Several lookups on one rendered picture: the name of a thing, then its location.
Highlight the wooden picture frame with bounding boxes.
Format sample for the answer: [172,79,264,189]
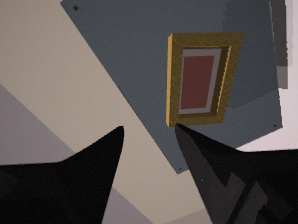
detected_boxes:
[166,32,244,128]

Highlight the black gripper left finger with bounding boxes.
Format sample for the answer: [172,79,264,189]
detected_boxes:
[0,126,124,224]

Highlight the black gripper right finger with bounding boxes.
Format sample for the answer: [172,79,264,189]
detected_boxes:
[175,123,298,224]

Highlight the dark grey flat board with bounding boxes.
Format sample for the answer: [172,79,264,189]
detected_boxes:
[60,0,283,175]

